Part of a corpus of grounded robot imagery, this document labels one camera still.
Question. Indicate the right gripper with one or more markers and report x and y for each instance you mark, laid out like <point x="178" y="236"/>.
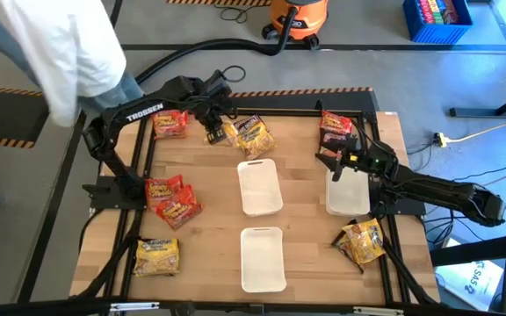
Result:
<point x="354" y="161"/>

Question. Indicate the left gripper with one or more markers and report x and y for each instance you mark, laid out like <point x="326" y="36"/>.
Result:
<point x="213" y="113"/>

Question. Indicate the white plastic bin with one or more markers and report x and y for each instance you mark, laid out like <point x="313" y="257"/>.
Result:
<point x="259" y="188"/>
<point x="262" y="263"/>
<point x="349" y="197"/>

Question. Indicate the orange Saucy Noodles pack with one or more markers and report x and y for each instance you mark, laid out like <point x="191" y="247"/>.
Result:
<point x="161" y="188"/>
<point x="170" y="124"/>
<point x="178" y="210"/>
<point x="336" y="123"/>

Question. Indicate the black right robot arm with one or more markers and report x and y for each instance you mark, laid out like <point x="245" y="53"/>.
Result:
<point x="446" y="191"/>

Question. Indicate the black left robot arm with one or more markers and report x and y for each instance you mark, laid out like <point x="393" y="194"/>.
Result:
<point x="143" y="112"/>

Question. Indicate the yellow power strip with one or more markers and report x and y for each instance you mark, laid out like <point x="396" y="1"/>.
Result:
<point x="442" y="139"/>

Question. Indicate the orange shop vacuum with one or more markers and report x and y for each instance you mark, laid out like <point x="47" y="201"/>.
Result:
<point x="299" y="19"/>

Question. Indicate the blue plastic crate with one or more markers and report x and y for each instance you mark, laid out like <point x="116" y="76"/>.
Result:
<point x="415" y="30"/>

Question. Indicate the black desk leg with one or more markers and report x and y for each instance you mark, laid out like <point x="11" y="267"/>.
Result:
<point x="490" y="112"/>

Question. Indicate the black floor beam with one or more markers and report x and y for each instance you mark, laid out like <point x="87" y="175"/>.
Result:
<point x="477" y="251"/>

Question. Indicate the white cardboard box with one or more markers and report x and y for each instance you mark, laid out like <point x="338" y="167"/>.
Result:
<point x="468" y="281"/>

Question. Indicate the person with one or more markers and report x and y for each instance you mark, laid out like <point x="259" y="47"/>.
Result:
<point x="59" y="44"/>

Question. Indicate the colourful snack packs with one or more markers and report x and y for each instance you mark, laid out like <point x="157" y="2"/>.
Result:
<point x="437" y="11"/>

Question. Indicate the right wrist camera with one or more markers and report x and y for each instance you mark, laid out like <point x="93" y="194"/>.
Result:
<point x="378" y="158"/>

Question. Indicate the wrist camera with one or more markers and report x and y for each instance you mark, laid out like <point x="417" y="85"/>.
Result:
<point x="220" y="85"/>
<point x="378" y="158"/>

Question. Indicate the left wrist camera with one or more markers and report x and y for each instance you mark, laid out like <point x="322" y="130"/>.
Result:
<point x="220" y="85"/>

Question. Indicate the black aluminium table frame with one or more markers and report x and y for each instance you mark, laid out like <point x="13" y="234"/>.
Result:
<point x="288" y="112"/>

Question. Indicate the silver metal bracket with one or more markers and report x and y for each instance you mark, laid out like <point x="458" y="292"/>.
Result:
<point x="378" y="311"/>
<point x="134" y="306"/>

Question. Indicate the black table rail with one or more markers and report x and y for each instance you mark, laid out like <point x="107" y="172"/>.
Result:
<point x="59" y="307"/>

